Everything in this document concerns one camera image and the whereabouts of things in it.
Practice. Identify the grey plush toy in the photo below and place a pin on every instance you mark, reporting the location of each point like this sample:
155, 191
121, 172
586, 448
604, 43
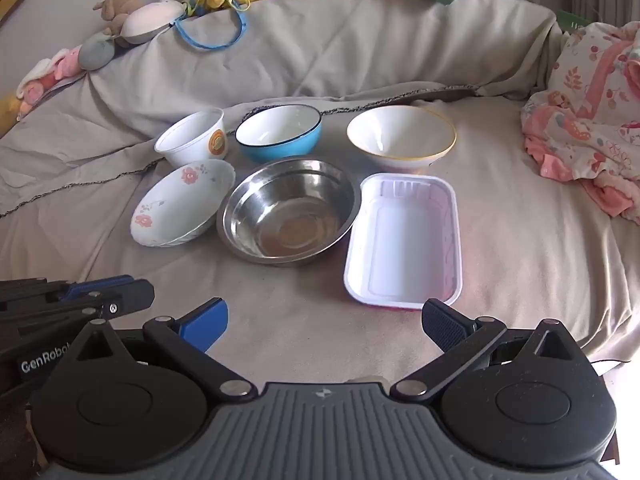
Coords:
97, 52

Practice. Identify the white oval plush toy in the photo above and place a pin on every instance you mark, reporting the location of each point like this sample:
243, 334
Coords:
150, 20

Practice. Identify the grey bed sheet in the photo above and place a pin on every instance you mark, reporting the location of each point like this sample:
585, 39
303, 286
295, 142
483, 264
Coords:
350, 50

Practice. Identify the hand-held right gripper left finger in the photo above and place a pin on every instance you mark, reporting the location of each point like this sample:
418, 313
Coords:
206, 325

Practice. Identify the white bowl orange logo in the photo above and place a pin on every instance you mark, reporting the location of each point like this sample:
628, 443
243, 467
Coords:
192, 135

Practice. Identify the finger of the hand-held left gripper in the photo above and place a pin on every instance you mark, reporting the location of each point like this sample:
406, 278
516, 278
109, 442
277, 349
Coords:
95, 286
135, 297

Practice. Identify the white floral bowl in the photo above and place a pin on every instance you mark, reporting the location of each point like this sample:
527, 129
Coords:
175, 205

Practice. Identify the white bowl yellow rim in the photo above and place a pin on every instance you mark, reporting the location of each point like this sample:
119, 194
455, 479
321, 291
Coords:
400, 135

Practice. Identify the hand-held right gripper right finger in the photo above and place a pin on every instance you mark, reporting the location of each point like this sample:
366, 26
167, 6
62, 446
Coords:
442, 325

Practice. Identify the pink floral blanket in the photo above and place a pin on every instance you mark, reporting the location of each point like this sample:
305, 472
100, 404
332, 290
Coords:
590, 110

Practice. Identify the green box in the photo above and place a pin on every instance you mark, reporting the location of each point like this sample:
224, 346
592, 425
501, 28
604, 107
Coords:
572, 21

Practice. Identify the blue enamel bowl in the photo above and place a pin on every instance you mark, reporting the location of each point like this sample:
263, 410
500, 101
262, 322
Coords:
280, 132

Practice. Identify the stainless steel bowl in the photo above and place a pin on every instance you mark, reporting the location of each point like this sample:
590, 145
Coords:
287, 215

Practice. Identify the red white plastic tray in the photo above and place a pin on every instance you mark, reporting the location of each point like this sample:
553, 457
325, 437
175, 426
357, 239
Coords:
405, 245

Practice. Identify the brown plush bear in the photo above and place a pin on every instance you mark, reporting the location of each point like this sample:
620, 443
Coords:
122, 7

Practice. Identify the pink white plush toy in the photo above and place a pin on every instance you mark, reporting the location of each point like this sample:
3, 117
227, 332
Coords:
47, 72

